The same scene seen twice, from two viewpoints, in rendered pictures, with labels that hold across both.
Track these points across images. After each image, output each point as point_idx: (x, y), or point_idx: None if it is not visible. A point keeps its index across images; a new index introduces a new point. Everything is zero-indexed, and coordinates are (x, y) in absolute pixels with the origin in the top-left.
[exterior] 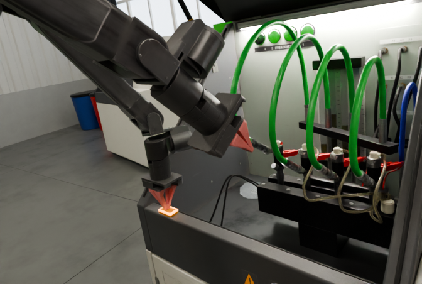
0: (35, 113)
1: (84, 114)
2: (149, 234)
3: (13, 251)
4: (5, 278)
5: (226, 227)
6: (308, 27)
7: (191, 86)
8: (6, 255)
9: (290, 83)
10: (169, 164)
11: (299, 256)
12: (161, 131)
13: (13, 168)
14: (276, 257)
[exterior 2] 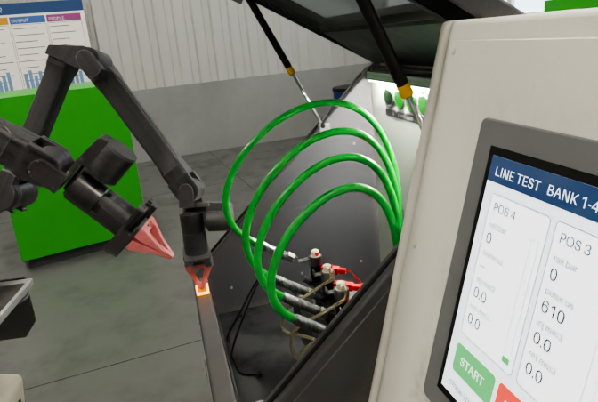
0: (286, 107)
1: None
2: None
3: (189, 279)
4: (169, 306)
5: (273, 333)
6: (422, 100)
7: (86, 194)
8: (182, 282)
9: (411, 170)
10: (203, 241)
11: (232, 381)
12: (191, 205)
13: (238, 177)
14: (215, 373)
